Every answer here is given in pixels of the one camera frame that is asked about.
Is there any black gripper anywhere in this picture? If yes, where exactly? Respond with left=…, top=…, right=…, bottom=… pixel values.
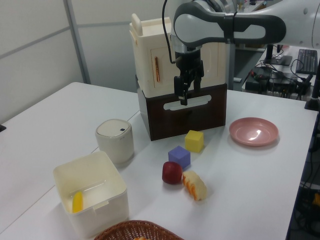
left=173, top=49, right=204, bottom=106

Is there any purple cube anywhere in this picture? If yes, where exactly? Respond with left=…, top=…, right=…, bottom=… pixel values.
left=167, top=145, right=192, bottom=170

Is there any yellow cube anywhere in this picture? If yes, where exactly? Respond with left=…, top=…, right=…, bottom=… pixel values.
left=184, top=129, right=205, bottom=153

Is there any pink plate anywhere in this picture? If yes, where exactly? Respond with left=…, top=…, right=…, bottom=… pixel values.
left=228, top=117, right=279, bottom=148

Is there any dark brown drawer box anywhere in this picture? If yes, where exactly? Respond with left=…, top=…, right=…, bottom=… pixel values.
left=136, top=83, right=228, bottom=142

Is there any cream plastic cabinet box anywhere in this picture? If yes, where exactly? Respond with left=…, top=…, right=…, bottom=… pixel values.
left=129, top=13, right=228, bottom=98

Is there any black monitor stand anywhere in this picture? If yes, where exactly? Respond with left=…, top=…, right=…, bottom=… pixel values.
left=262, top=44, right=293, bottom=67

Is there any red toy apple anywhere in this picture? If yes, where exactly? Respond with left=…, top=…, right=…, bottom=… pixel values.
left=161, top=161, right=184, bottom=185

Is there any cream cylindrical lidded bin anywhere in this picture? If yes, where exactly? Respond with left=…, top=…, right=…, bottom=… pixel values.
left=94, top=118, right=135, bottom=165

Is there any toy bread sandwich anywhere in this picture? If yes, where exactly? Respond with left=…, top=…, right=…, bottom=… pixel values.
left=181, top=170, right=208, bottom=202

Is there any black keyboard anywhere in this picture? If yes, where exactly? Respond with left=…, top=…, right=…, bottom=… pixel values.
left=295, top=48, right=319, bottom=75

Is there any black clamp pole base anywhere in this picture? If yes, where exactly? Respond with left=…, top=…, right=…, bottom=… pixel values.
left=303, top=74, right=320, bottom=111

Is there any cream open square container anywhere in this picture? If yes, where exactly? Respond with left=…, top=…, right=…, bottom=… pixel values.
left=52, top=150, right=130, bottom=240

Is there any brown wicker basket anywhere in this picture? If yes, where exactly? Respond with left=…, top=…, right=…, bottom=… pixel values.
left=93, top=219, right=186, bottom=240

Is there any yellow toy banana piece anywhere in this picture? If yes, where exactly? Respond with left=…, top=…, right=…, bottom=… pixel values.
left=71, top=191, right=84, bottom=214

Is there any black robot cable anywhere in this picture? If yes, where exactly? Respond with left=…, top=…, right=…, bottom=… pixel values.
left=161, top=0, right=176, bottom=64

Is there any black electronics with cables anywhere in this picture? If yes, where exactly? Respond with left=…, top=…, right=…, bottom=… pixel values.
left=244, top=65, right=314, bottom=98

